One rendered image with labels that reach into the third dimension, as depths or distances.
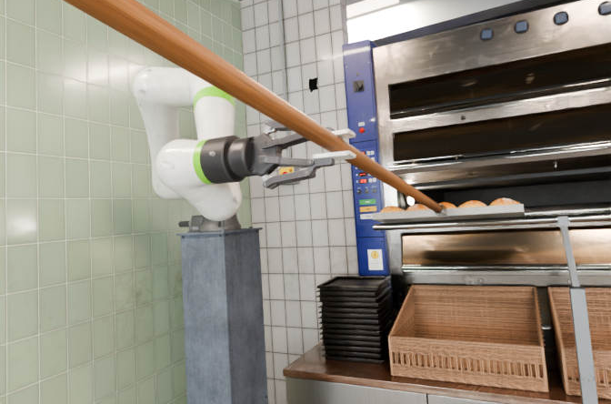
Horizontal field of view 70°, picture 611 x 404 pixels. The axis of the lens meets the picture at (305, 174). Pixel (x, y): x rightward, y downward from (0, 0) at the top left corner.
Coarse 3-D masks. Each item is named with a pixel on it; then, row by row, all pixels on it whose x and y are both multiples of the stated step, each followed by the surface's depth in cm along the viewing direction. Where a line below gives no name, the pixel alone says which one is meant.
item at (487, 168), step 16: (496, 160) 190; (512, 160) 188; (528, 160) 185; (544, 160) 182; (560, 160) 182; (576, 160) 181; (592, 160) 181; (608, 160) 180; (400, 176) 212; (416, 176) 211; (432, 176) 210; (448, 176) 209; (464, 176) 209; (480, 176) 208; (496, 176) 207
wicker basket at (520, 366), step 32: (416, 288) 213; (448, 288) 207; (480, 288) 201; (512, 288) 195; (416, 320) 209; (448, 320) 203; (480, 320) 197; (512, 320) 191; (416, 352) 167; (448, 352) 190; (480, 352) 157; (512, 352) 153; (544, 352) 149; (480, 384) 157; (512, 384) 153; (544, 384) 148
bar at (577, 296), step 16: (384, 224) 188; (400, 224) 185; (416, 224) 182; (432, 224) 179; (448, 224) 176; (464, 224) 173; (480, 224) 171; (496, 224) 168; (512, 224) 166; (528, 224) 164; (560, 224) 158; (576, 288) 136; (576, 304) 136; (576, 320) 136; (576, 336) 136; (576, 352) 137; (592, 368) 134; (592, 384) 134; (592, 400) 133
